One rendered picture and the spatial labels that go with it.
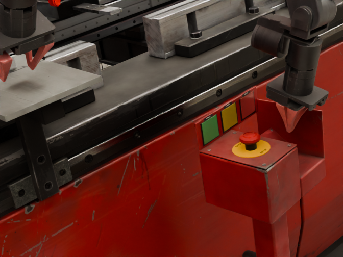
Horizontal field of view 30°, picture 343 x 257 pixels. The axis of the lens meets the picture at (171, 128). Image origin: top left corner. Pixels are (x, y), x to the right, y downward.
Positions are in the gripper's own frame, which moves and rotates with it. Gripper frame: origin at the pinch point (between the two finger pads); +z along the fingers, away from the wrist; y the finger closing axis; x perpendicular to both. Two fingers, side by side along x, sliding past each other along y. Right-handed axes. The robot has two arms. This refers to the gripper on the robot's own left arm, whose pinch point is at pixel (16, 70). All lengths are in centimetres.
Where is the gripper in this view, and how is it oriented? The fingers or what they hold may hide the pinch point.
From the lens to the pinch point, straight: 108.6
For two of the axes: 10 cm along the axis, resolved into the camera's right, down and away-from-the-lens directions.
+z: -1.8, 6.7, 7.2
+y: -7.3, 4.0, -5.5
